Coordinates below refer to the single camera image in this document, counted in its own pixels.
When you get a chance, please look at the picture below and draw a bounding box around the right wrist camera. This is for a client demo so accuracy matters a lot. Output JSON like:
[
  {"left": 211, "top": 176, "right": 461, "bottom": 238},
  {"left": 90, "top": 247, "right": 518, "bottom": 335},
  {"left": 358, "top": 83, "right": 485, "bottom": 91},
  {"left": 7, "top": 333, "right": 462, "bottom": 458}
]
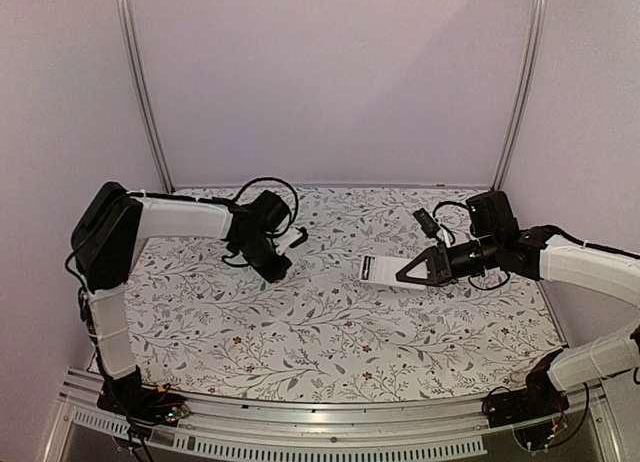
[{"left": 413, "top": 208, "right": 455, "bottom": 247}]

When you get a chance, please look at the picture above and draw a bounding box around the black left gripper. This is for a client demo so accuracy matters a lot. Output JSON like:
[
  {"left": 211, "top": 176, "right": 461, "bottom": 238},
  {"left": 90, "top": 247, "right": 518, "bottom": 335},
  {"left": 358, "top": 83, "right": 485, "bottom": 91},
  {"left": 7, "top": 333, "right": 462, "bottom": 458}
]
[{"left": 237, "top": 235, "right": 294, "bottom": 284}]

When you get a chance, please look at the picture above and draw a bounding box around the right aluminium frame post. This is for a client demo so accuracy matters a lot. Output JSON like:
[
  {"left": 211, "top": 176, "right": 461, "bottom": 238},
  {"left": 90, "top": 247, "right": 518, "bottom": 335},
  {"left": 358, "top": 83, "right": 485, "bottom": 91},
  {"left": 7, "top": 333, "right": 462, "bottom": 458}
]
[{"left": 492, "top": 0, "right": 548, "bottom": 190}]

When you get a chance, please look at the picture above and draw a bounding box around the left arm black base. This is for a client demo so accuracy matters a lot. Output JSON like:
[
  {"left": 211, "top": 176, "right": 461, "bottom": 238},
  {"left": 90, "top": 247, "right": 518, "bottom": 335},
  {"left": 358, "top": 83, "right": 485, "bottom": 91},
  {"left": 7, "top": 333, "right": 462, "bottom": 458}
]
[{"left": 97, "top": 368, "right": 190, "bottom": 426}]

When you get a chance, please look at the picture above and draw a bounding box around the aluminium frame post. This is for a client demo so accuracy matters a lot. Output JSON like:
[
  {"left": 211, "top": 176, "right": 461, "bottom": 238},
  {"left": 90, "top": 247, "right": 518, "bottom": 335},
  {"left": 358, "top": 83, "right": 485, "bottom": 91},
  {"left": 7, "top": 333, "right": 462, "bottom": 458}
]
[
  {"left": 115, "top": 0, "right": 175, "bottom": 193},
  {"left": 492, "top": 0, "right": 548, "bottom": 190}
]

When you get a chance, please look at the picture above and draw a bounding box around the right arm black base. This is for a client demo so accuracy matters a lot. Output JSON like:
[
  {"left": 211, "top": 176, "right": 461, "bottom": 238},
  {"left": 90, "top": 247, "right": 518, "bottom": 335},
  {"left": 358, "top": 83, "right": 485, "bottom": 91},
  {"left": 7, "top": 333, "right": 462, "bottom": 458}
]
[{"left": 481, "top": 349, "right": 569, "bottom": 452}]

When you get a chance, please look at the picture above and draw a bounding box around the left aluminium frame post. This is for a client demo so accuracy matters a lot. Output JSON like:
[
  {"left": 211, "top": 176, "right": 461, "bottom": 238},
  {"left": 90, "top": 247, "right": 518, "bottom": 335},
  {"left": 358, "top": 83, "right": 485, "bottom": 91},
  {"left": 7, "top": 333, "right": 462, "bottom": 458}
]
[{"left": 115, "top": 0, "right": 175, "bottom": 193}]

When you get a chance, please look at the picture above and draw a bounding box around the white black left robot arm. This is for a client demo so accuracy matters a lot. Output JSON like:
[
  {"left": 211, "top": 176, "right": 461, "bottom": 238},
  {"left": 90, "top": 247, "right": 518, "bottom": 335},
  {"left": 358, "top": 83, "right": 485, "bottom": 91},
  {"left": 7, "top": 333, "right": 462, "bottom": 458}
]
[{"left": 65, "top": 182, "right": 308, "bottom": 416}]

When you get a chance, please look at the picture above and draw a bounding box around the floral patterned table mat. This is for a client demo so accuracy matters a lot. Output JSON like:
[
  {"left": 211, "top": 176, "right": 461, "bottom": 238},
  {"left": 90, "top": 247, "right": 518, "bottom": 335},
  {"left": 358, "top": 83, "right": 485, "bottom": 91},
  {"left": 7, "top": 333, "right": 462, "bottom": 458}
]
[{"left": 87, "top": 186, "right": 567, "bottom": 404}]

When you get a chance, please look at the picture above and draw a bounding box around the white remote control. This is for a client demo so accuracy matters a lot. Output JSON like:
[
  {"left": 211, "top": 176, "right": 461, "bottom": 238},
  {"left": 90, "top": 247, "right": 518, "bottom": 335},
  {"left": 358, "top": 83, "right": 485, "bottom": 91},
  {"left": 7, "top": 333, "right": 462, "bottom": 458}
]
[{"left": 359, "top": 255, "right": 426, "bottom": 291}]

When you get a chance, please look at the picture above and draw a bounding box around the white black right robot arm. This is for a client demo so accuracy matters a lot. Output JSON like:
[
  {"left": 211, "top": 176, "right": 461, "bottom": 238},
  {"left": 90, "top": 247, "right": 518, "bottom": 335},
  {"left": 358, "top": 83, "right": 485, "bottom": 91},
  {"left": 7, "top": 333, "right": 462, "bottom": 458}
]
[{"left": 395, "top": 191, "right": 639, "bottom": 418}]

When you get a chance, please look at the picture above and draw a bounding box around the aluminium front rail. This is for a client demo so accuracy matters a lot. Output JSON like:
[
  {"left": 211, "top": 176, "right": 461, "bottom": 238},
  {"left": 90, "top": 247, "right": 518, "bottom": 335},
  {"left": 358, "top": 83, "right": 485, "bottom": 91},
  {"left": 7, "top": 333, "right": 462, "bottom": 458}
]
[{"left": 43, "top": 369, "right": 625, "bottom": 461}]

